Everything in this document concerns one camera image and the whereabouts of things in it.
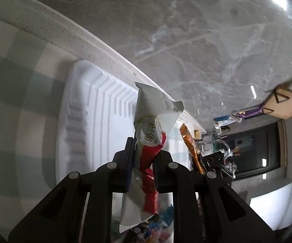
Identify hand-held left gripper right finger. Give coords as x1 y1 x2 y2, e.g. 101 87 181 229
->
153 151 278 243

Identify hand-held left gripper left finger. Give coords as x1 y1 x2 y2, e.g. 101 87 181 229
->
8 137 137 243

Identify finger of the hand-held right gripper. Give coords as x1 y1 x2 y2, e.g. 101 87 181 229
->
191 153 207 175

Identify orange snack packet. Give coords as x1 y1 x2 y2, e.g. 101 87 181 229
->
179 123 205 174

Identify white and red snack packet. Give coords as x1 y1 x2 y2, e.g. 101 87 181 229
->
119 82 185 233

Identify heap of colourful snack packets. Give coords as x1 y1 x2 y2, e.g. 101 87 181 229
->
132 204 175 243

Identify white plastic tray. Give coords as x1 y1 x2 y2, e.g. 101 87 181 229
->
55 59 194 224

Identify dark glass panel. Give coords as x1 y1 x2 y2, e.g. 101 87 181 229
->
226 120 286 181

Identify purple snack packet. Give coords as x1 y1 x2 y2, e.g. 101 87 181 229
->
231 105 265 122

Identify wooden board with triangle cutouts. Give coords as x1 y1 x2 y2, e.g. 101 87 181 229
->
262 79 292 120

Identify green checkered tablecloth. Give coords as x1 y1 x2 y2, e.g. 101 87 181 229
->
0 13 82 234

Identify bundle of coloured wires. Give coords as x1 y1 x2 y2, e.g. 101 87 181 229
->
228 147 243 158

